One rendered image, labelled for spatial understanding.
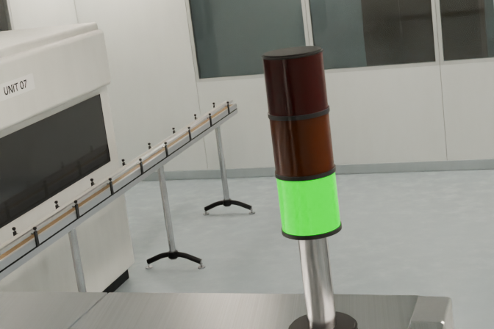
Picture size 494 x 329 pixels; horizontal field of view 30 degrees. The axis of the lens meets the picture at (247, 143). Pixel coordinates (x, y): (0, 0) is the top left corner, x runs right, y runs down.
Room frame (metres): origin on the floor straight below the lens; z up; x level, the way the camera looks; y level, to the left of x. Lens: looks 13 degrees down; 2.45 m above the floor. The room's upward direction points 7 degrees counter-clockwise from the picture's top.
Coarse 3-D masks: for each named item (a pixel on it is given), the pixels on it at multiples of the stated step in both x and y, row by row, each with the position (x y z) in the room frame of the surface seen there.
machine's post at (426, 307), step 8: (424, 296) 0.80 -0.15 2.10; (416, 304) 0.78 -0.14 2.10; (424, 304) 0.78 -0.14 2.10; (432, 304) 0.78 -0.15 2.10; (440, 304) 0.78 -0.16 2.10; (448, 304) 0.78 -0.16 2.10; (416, 312) 0.77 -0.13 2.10; (424, 312) 0.76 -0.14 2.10; (432, 312) 0.76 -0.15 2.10; (440, 312) 0.76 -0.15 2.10; (448, 312) 0.76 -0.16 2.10; (416, 320) 0.75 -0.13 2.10; (424, 320) 0.75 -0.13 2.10; (432, 320) 0.74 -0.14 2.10; (440, 320) 0.74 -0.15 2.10; (448, 320) 0.76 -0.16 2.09; (448, 328) 0.76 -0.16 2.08
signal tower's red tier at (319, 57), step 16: (272, 64) 0.72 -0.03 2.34; (288, 64) 0.71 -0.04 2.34; (304, 64) 0.71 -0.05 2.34; (320, 64) 0.72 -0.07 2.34; (272, 80) 0.72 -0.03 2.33; (288, 80) 0.71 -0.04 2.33; (304, 80) 0.71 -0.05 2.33; (320, 80) 0.72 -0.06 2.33; (272, 96) 0.72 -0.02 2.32; (288, 96) 0.71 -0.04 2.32; (304, 96) 0.71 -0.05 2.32; (320, 96) 0.72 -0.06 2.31; (272, 112) 0.73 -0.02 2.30; (288, 112) 0.71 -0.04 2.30; (304, 112) 0.71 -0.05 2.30
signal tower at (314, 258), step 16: (288, 48) 0.75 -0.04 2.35; (304, 48) 0.74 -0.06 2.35; (320, 48) 0.73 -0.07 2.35; (320, 112) 0.72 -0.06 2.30; (304, 176) 0.71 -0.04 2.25; (320, 176) 0.71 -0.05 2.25; (304, 240) 0.73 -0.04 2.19; (320, 240) 0.73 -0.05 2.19; (304, 256) 0.73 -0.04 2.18; (320, 256) 0.72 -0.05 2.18; (304, 272) 0.73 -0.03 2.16; (320, 272) 0.72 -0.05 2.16; (304, 288) 0.73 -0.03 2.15; (320, 288) 0.72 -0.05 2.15; (320, 304) 0.72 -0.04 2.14; (304, 320) 0.75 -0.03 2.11; (320, 320) 0.72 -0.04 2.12; (336, 320) 0.73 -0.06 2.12; (352, 320) 0.74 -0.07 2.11
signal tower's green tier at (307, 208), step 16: (288, 192) 0.72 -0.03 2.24; (304, 192) 0.71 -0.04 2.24; (320, 192) 0.71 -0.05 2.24; (336, 192) 0.73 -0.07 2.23; (288, 208) 0.72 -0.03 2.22; (304, 208) 0.71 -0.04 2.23; (320, 208) 0.71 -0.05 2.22; (336, 208) 0.72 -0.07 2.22; (288, 224) 0.72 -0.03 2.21; (304, 224) 0.71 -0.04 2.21; (320, 224) 0.71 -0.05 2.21; (336, 224) 0.72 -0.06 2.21
